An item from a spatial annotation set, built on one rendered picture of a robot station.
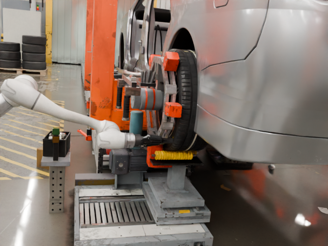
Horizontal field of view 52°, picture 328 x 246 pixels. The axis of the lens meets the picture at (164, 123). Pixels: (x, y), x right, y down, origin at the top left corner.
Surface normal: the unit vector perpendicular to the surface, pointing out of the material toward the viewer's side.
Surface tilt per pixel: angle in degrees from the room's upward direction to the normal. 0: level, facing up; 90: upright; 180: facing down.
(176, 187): 90
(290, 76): 91
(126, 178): 90
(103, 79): 90
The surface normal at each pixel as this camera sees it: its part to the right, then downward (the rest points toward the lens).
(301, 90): -0.15, 0.31
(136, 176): 0.25, 0.25
